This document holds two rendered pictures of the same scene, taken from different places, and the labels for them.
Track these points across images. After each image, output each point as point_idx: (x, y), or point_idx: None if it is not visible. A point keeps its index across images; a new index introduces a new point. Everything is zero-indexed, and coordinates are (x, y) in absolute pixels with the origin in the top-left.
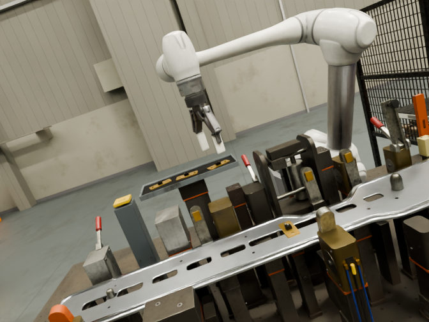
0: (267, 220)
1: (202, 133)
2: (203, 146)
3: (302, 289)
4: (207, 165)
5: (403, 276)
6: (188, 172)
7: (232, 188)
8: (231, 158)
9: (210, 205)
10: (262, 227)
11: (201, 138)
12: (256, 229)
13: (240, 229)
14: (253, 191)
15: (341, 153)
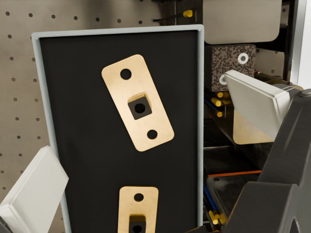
0: (299, 14)
1: (22, 207)
2: (58, 178)
3: (286, 4)
4: (89, 150)
5: None
6: (93, 218)
7: (242, 72)
8: (95, 41)
9: (254, 137)
10: (309, 31)
11: (44, 206)
12: (307, 43)
13: (266, 74)
14: (276, 17)
15: None
